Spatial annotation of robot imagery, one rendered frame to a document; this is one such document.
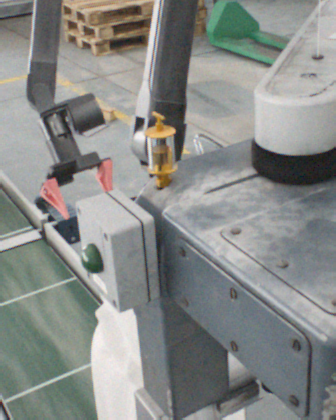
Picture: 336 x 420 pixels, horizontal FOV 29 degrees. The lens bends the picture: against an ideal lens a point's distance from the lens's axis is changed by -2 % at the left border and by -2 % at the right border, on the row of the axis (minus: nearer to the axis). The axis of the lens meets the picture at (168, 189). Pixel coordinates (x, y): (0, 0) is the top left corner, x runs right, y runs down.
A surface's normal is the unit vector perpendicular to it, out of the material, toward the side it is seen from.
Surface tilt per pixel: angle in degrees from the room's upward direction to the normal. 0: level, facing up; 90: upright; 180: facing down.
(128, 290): 90
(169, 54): 76
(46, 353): 0
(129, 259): 90
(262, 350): 90
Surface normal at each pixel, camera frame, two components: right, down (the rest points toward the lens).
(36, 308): -0.07, -0.89
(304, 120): -0.03, 0.46
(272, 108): -0.68, 0.37
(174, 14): 0.32, 0.18
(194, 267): -0.86, 0.28
